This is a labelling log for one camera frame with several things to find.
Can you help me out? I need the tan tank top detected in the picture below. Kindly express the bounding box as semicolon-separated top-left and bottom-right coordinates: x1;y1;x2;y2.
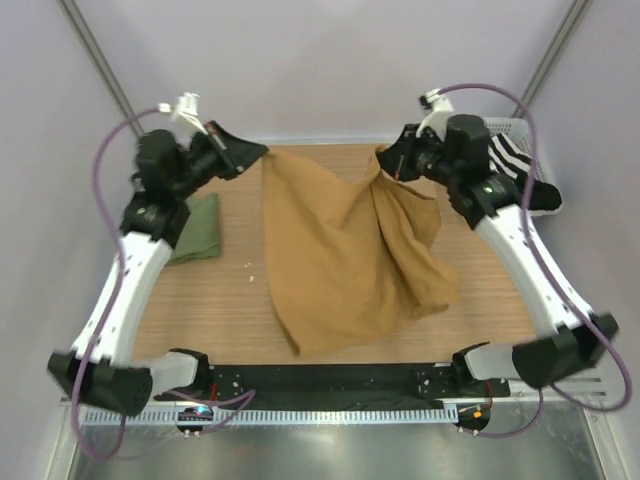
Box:
261;150;460;356

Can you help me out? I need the left aluminium corner post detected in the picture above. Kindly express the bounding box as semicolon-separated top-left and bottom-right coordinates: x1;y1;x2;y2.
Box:
56;0;135;118

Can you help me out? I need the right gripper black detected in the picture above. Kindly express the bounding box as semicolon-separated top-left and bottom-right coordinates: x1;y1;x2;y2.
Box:
374;124;461;188

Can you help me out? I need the black white striped tank top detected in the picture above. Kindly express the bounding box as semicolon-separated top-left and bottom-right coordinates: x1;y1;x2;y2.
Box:
488;133;532;183

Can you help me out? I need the green tank top blue trim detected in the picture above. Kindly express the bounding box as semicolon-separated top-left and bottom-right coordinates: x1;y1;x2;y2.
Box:
167;193;222;265

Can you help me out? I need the aluminium corner post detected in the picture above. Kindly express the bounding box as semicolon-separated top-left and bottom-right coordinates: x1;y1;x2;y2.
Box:
56;0;135;118
522;0;594;107

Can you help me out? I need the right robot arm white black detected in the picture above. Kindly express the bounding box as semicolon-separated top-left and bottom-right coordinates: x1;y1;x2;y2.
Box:
377;114;619;396

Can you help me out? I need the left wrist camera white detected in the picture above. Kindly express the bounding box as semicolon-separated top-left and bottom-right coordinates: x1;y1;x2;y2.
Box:
157;92;208;135

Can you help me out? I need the right aluminium corner post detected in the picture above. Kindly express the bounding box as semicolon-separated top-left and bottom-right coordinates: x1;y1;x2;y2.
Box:
522;0;594;107

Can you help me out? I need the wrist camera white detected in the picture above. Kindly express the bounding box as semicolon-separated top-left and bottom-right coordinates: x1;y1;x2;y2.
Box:
157;92;208;135
416;88;454;140

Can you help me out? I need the white plastic laundry basket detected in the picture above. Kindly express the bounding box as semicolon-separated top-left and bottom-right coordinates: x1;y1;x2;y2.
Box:
484;117;553;195

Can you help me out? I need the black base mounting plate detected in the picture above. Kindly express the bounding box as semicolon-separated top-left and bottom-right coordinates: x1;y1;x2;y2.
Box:
179;363;511;412

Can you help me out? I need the white slotted cable duct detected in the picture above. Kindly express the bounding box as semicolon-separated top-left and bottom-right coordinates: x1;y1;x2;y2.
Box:
82;407;459;426

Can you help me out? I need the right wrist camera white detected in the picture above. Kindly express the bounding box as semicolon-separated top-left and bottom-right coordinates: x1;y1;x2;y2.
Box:
416;88;454;140

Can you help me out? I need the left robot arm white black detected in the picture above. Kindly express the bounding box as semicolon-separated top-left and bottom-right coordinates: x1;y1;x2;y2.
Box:
47;121;268;417

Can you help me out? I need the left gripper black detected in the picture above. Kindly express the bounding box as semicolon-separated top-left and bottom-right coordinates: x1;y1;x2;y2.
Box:
170;121;267;200

